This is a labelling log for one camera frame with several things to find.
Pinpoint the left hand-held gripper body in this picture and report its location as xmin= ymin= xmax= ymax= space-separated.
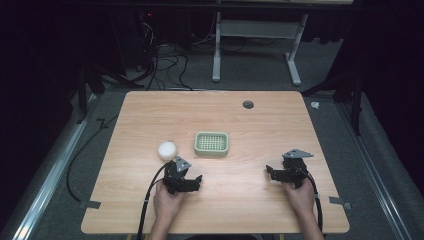
xmin=162 ymin=155 xmax=192 ymax=196

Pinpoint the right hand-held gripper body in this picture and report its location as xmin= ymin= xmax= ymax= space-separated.
xmin=282 ymin=148 xmax=315 ymax=190

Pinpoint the person's left hand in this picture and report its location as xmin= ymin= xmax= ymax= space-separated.
xmin=152 ymin=181 xmax=187 ymax=219

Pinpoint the person's right hand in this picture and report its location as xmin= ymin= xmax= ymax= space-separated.
xmin=283 ymin=181 xmax=317 ymax=218

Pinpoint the white round soap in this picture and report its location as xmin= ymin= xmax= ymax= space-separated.
xmin=157 ymin=140 xmax=179 ymax=162

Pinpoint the green soap dish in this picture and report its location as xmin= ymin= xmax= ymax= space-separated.
xmin=193 ymin=131 xmax=230 ymax=158

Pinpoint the grey tape strip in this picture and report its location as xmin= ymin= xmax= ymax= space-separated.
xmin=328 ymin=196 xmax=352 ymax=211
xmin=78 ymin=199 xmax=102 ymax=210

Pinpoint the black metal stand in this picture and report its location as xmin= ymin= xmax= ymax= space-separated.
xmin=301 ymin=71 xmax=363 ymax=136
xmin=75 ymin=62 xmax=145 ymax=125

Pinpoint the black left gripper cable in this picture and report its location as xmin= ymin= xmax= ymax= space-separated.
xmin=136 ymin=161 xmax=172 ymax=240

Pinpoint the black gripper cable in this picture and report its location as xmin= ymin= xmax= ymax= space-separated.
xmin=136 ymin=161 xmax=172 ymax=240
xmin=299 ymin=167 xmax=324 ymax=233

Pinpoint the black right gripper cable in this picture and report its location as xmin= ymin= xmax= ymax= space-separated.
xmin=299 ymin=167 xmax=324 ymax=233

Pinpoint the silver floor rail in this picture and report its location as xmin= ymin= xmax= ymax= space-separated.
xmin=12 ymin=93 xmax=98 ymax=240
xmin=335 ymin=102 xmax=415 ymax=240

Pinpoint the black floor cable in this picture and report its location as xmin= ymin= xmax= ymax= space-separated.
xmin=65 ymin=114 xmax=120 ymax=204

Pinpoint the tangle of black floor cables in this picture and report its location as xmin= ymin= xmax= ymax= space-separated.
xmin=132 ymin=12 xmax=195 ymax=92

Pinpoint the white metal desk frame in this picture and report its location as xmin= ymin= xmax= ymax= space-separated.
xmin=211 ymin=11 xmax=310 ymax=88

